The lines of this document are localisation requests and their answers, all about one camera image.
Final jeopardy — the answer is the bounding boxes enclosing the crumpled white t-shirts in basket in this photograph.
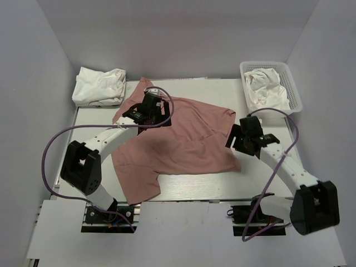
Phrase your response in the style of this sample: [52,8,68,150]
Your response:
[244,68,290,110]

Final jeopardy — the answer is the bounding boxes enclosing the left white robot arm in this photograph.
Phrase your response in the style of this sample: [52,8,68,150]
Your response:
[60,86,171,222]

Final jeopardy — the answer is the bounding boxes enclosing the pink t-shirt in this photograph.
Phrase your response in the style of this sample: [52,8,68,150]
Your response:
[111,77,241,206]

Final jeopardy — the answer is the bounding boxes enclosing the white plastic basket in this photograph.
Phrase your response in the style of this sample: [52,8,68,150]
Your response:
[240,61,302,115]

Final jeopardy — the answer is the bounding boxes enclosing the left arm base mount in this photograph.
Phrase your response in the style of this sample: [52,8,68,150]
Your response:
[81,203,140,234]

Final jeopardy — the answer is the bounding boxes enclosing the folded white t-shirt stack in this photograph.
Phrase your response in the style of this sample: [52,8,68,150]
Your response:
[72,67,126,107]

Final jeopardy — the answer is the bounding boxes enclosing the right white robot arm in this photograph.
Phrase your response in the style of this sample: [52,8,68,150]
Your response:
[225,116,340,235]

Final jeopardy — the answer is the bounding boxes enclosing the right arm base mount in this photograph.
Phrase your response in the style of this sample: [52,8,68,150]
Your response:
[226,199,287,237]

